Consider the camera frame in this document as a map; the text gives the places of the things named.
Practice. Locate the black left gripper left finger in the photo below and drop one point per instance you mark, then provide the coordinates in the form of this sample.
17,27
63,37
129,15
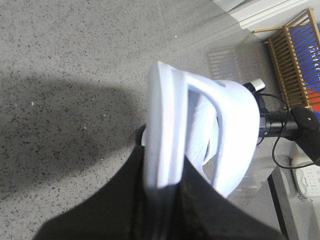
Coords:
115,212

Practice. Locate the light blue slipper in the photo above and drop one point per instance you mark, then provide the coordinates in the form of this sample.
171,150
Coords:
238,118

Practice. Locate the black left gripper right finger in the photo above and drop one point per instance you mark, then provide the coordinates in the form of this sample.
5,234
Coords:
201,213

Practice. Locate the white remote keypad device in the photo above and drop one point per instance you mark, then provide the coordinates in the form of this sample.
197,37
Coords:
307,179

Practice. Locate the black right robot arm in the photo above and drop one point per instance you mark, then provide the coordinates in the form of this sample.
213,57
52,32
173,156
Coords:
299,125

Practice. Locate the blue and red board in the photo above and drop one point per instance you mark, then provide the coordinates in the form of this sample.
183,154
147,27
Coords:
307,50

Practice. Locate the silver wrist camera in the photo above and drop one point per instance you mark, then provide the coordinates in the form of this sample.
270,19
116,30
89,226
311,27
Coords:
256,85

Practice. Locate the wooden slatted rack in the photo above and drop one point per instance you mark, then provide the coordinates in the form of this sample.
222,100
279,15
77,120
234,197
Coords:
285,60

